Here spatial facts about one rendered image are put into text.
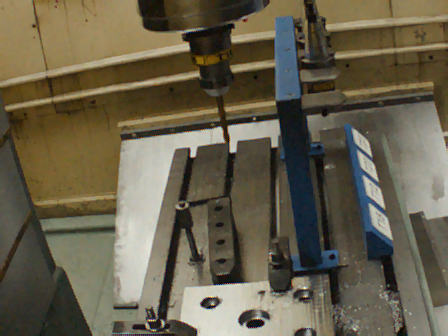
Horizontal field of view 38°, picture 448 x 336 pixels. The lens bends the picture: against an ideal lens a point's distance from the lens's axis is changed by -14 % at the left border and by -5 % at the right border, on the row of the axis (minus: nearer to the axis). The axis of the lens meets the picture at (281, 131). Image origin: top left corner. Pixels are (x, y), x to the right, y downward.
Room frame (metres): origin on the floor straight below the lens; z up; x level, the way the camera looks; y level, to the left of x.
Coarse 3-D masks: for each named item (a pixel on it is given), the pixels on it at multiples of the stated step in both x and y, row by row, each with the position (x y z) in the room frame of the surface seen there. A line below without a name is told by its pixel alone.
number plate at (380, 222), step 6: (372, 210) 1.10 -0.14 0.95; (372, 216) 1.08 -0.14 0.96; (378, 216) 1.10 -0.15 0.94; (384, 216) 1.12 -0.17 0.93; (372, 222) 1.06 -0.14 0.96; (378, 222) 1.07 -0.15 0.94; (384, 222) 1.09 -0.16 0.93; (378, 228) 1.05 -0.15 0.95; (384, 228) 1.07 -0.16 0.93; (384, 234) 1.05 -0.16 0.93; (390, 234) 1.06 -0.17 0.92; (390, 240) 1.05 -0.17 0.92
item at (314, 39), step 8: (312, 24) 1.19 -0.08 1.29; (320, 24) 1.20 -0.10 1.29; (312, 32) 1.18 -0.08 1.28; (320, 32) 1.19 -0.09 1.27; (312, 40) 1.18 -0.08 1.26; (320, 40) 1.18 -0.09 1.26; (312, 48) 1.18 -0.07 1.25; (320, 48) 1.18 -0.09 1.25; (312, 56) 1.18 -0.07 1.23; (320, 56) 1.18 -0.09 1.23; (328, 56) 1.19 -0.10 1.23
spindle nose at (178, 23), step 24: (144, 0) 0.74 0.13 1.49; (168, 0) 0.72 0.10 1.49; (192, 0) 0.72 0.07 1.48; (216, 0) 0.72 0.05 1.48; (240, 0) 0.73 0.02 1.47; (264, 0) 0.76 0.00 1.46; (144, 24) 0.76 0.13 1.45; (168, 24) 0.73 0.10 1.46; (192, 24) 0.72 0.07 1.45; (216, 24) 0.72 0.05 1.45
